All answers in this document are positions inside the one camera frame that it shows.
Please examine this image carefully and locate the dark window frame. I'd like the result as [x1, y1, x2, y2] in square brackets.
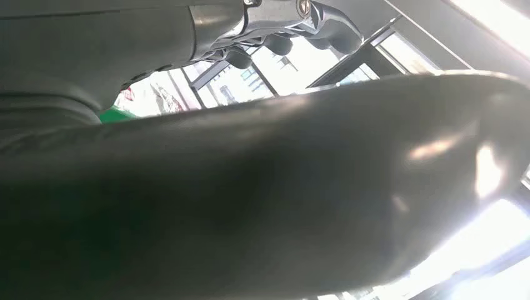
[165, 16, 530, 113]

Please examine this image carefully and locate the grey mailer bag with barcodes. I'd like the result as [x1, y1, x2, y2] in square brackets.
[0, 70, 530, 300]

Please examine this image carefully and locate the green plastic crate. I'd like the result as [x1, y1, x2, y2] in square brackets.
[99, 105, 138, 124]

